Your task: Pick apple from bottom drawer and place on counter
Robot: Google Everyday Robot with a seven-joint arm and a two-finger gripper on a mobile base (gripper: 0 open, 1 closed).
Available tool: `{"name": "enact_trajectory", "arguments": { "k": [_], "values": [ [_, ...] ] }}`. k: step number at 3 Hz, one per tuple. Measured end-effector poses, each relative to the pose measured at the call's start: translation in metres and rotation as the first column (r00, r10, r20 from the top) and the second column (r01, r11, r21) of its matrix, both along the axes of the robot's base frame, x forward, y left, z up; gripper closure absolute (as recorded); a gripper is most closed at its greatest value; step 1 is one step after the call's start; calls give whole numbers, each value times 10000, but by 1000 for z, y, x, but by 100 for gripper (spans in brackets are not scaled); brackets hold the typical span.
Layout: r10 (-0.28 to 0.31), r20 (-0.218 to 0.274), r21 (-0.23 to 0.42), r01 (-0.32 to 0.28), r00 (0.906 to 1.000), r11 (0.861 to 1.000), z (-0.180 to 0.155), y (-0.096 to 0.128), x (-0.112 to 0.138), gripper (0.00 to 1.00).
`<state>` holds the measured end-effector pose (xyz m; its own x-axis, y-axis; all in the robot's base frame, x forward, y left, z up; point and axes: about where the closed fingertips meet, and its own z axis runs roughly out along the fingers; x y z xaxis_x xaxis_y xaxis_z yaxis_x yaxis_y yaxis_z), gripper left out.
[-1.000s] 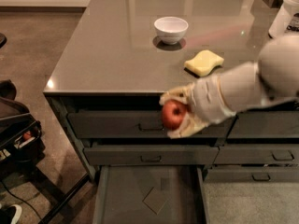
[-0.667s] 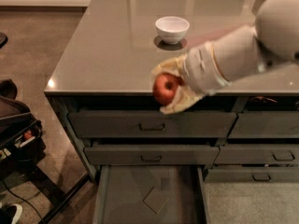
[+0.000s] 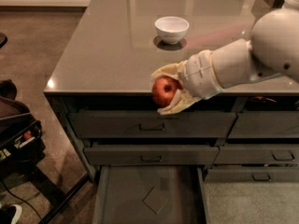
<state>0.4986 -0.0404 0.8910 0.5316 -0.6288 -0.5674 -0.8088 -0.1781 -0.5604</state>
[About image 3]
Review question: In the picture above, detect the grey kitchen counter cabinet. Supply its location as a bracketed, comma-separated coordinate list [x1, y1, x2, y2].
[45, 0, 298, 176]

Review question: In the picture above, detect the black cable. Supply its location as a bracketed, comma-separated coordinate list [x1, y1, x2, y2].
[0, 178, 45, 221]

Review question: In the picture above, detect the black and white shoe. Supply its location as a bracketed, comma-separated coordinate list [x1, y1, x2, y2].
[0, 204, 22, 224]

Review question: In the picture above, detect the top left drawer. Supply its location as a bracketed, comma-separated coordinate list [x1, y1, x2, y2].
[68, 111, 236, 138]

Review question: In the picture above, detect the middle left drawer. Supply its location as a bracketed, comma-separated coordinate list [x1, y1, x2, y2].
[84, 145, 219, 165]

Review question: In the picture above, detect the open bottom left drawer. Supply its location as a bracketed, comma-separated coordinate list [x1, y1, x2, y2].
[93, 166, 210, 224]

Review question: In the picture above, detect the top right drawer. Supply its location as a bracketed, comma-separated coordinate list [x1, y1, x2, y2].
[229, 111, 299, 139]

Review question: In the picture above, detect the white ceramic bowl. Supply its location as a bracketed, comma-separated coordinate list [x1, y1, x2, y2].
[155, 16, 189, 44]

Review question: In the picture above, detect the bottom right drawer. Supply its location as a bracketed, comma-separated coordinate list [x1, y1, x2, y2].
[205, 167, 299, 182]

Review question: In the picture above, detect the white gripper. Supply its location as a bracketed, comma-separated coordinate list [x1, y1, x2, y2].
[150, 50, 223, 115]

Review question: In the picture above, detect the middle right drawer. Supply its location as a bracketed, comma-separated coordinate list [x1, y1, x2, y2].
[214, 144, 299, 164]

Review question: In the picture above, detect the black cart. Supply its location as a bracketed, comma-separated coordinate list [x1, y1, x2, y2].
[0, 79, 89, 224]

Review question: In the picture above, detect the red apple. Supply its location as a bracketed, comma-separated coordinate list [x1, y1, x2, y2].
[151, 76, 181, 107]

